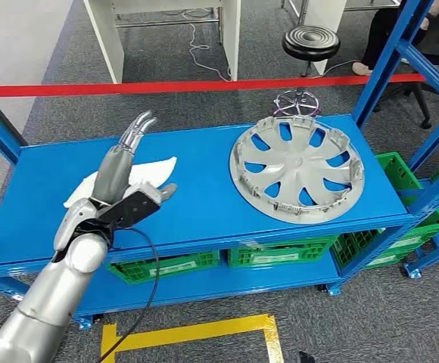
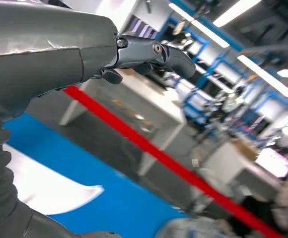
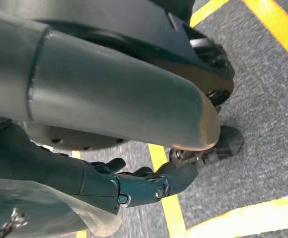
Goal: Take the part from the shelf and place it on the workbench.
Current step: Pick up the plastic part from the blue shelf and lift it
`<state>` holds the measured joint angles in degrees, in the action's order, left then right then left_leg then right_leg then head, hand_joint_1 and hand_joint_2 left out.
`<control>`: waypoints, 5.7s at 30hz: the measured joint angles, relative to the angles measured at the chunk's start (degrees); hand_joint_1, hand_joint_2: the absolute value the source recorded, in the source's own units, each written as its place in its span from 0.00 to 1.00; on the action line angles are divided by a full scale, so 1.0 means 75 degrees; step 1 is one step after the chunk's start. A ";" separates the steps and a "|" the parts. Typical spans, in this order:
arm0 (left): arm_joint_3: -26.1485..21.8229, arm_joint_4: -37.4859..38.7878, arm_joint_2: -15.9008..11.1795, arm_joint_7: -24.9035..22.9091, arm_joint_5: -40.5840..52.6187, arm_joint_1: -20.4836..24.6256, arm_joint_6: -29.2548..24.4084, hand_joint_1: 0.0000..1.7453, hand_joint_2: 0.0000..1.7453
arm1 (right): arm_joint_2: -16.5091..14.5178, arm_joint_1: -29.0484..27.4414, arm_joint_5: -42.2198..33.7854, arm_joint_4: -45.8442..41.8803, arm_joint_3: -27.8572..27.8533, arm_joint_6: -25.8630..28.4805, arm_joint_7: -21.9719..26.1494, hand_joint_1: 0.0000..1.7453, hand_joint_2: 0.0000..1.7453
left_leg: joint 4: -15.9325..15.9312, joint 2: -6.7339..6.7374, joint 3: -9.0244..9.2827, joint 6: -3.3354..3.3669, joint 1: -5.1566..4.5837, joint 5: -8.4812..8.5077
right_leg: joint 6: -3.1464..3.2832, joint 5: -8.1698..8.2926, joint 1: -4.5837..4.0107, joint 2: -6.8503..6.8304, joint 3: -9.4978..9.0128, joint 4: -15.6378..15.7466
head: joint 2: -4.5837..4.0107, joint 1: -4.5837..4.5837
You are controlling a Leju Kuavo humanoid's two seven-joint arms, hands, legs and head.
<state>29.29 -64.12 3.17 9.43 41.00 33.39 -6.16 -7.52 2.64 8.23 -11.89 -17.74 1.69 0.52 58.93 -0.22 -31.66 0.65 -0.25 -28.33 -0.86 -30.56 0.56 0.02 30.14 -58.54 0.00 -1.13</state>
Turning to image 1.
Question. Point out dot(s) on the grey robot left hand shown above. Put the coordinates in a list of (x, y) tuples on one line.
[(111, 175)]

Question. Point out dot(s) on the white curved plastic part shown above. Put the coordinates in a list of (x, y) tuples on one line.
[(155, 170)]

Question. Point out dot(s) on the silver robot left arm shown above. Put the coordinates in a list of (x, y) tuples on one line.
[(45, 300)]

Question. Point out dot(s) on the blue metal shelf rack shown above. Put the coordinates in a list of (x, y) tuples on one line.
[(436, 255), (204, 190)]

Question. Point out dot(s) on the red barrier belt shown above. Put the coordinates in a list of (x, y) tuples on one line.
[(128, 88)]

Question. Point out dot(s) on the silver wheel hubcap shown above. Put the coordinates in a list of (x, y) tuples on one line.
[(299, 165)]

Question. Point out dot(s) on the black round stool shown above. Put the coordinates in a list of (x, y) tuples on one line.
[(310, 42)]

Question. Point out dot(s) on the person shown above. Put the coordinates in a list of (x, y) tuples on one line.
[(382, 35)]

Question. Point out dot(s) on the black stanchion post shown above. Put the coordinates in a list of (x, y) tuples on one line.
[(0, 117)]

